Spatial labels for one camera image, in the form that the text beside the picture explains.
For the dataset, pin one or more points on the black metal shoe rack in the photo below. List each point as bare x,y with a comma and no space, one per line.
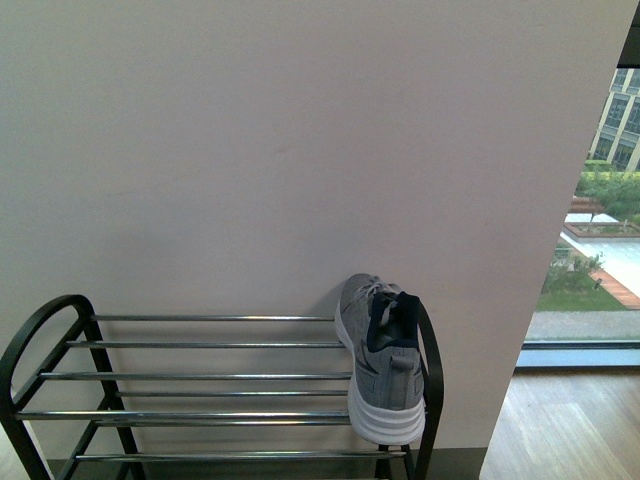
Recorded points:
208,396

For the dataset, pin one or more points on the grey knit sneaker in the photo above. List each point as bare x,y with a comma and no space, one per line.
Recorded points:
377,323

